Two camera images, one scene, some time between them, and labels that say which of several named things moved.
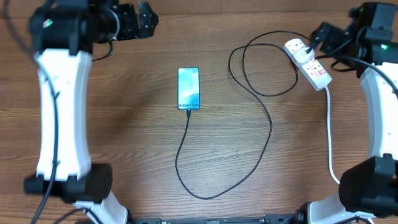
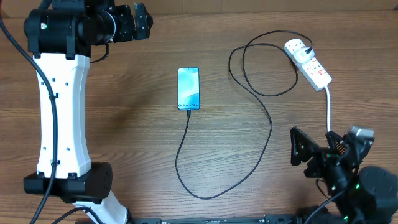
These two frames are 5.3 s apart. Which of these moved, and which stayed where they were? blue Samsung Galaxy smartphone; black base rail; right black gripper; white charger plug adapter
Moved: right black gripper
Stayed: white charger plug adapter; blue Samsung Galaxy smartphone; black base rail
